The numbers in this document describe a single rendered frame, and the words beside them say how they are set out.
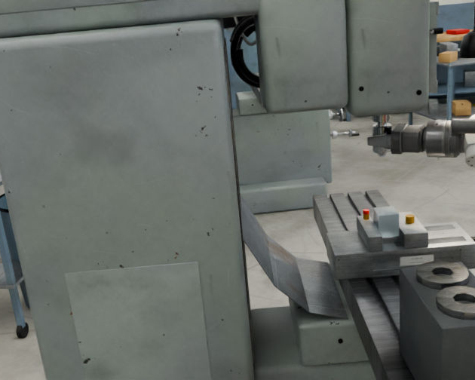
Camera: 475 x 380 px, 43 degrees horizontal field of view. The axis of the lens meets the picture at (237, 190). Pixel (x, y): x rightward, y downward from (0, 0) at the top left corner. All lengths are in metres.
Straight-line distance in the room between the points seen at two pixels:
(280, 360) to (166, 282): 0.40
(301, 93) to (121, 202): 0.46
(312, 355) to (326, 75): 0.68
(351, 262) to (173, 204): 0.48
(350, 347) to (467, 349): 0.57
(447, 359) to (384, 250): 0.55
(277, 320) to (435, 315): 0.81
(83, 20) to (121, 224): 0.45
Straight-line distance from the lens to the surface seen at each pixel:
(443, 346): 1.03
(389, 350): 1.29
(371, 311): 1.42
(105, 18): 1.38
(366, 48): 1.40
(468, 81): 8.03
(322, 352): 1.57
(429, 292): 1.11
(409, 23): 1.42
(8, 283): 3.28
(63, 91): 1.29
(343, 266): 1.53
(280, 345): 1.67
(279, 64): 1.36
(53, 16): 1.40
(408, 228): 1.57
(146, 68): 1.25
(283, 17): 1.35
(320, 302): 1.57
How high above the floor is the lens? 1.62
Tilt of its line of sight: 18 degrees down
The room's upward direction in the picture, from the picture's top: 5 degrees counter-clockwise
